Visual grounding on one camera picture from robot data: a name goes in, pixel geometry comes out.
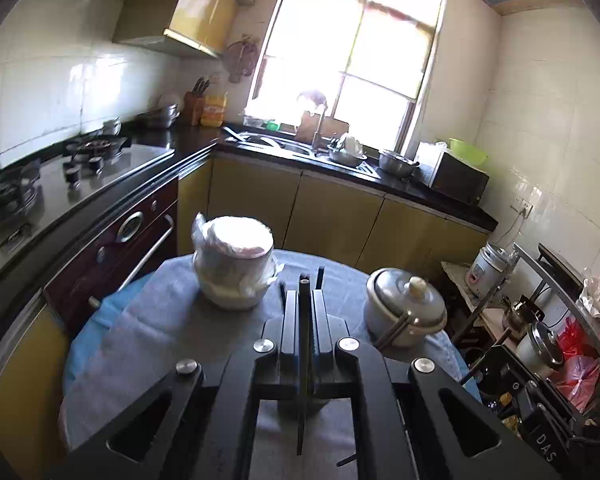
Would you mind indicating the steel sink faucet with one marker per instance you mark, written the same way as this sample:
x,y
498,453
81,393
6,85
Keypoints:
x,y
317,137

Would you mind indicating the steel bowls near stove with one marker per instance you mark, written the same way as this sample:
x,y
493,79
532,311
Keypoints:
x,y
161,118

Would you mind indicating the grey table cloth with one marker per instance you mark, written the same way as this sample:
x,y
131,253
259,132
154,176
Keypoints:
x,y
171,322

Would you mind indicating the kitchen window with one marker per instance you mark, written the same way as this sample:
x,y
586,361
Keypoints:
x,y
361,62

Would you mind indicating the yellow upper cabinet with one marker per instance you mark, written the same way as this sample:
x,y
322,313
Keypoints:
x,y
184,28

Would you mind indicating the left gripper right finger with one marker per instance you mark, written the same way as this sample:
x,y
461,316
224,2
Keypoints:
x,y
412,420

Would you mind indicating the steel kettle on rack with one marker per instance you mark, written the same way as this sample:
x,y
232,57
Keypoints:
x,y
539,350

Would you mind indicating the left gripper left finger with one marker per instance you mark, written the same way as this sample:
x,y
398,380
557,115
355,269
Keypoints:
x,y
193,424

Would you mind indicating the green plastic basin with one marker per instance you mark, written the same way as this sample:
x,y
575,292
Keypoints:
x,y
467,152

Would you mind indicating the metal storage rack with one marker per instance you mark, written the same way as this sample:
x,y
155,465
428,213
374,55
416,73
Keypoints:
x,y
546,420

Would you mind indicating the black microwave oven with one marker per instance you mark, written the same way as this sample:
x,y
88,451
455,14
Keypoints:
x,y
446,174

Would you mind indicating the wooden knife block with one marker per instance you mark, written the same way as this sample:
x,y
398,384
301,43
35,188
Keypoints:
x,y
194,102

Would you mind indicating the yellow oil bottle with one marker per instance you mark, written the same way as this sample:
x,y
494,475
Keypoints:
x,y
214,109

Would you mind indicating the gas stove top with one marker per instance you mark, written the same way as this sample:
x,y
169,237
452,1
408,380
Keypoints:
x,y
36,195

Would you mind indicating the plastic-wrapped white bowl stack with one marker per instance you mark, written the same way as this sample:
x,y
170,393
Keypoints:
x,y
234,260

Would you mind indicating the dish rack with dishes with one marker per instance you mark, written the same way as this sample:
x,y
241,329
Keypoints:
x,y
346,151

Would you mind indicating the steel bowl on counter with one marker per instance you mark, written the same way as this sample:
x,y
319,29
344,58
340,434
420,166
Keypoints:
x,y
395,164

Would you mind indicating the blue under cloth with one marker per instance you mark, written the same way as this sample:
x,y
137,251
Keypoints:
x,y
88,339

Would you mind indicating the dark red oven front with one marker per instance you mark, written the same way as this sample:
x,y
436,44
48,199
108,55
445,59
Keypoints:
x,y
132,246

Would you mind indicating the yellow lower cabinets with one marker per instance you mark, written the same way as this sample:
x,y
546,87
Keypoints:
x,y
307,209

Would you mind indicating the white rice cooker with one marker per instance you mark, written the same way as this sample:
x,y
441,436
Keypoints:
x,y
487,269

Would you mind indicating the red plastic bag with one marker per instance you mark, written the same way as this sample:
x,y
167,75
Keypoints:
x,y
577,379

